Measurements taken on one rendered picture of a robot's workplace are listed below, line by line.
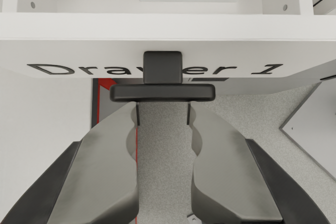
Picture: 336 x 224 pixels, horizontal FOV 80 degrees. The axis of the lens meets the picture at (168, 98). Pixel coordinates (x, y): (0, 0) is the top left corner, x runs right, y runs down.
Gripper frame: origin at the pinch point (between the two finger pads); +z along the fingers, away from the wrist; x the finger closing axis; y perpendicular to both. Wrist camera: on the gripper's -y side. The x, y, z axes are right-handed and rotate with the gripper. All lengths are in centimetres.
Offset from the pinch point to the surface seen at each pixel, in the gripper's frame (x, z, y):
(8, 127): -21.1, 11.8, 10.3
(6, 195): -20.6, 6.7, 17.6
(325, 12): 17.0, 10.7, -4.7
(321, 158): 81, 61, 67
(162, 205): 0, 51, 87
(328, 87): 88, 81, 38
